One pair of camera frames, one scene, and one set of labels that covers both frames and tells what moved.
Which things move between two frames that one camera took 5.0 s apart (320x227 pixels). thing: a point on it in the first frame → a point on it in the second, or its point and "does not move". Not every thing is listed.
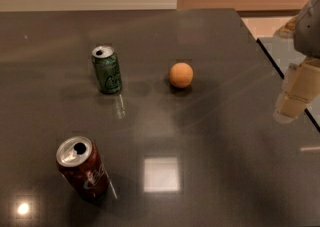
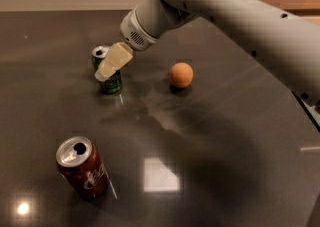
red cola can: x=82 y=164 does not move
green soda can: x=108 y=68 does not move
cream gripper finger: x=301 y=85 → x=119 y=54
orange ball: x=181 y=75 does not move
